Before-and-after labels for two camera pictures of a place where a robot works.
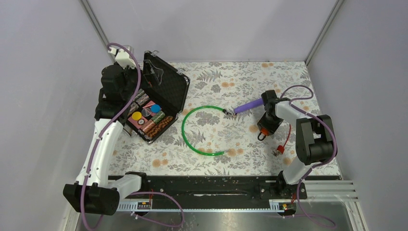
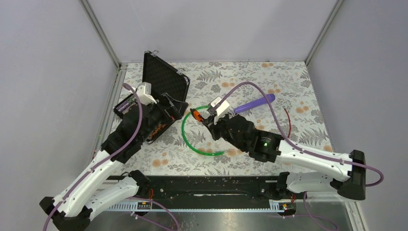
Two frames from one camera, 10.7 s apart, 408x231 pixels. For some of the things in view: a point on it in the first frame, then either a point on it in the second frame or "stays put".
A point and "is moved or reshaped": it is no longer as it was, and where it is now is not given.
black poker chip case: x=158 y=104 stays put
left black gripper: x=127 y=69 → x=172 y=113
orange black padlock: x=265 y=133 is moved or reshaped
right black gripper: x=272 y=129 → x=213 y=128
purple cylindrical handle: x=249 y=105 stays put
